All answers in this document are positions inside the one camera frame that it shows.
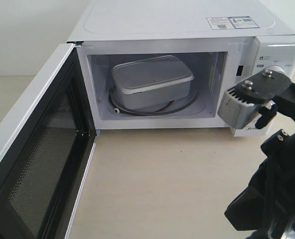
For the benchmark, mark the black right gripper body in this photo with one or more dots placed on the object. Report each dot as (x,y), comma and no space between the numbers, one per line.
(266,207)

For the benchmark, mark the white plastic lidded container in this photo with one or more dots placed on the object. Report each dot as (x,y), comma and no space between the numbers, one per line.
(153,81)

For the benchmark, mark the white microwave door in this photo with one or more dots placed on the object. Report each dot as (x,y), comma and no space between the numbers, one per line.
(47,140)

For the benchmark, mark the white microwave oven body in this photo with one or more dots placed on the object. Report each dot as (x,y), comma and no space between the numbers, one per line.
(112,32)

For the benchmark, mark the upper white control knob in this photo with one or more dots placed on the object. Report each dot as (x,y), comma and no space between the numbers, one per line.
(276,68)

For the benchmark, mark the glass turntable plate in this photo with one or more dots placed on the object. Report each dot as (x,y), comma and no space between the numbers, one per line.
(169,108)

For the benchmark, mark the blue energy label sticker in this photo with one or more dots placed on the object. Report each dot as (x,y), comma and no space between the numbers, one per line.
(243,22)

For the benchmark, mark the white blue warning sticker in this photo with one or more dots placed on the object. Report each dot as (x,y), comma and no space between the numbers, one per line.
(219,23)

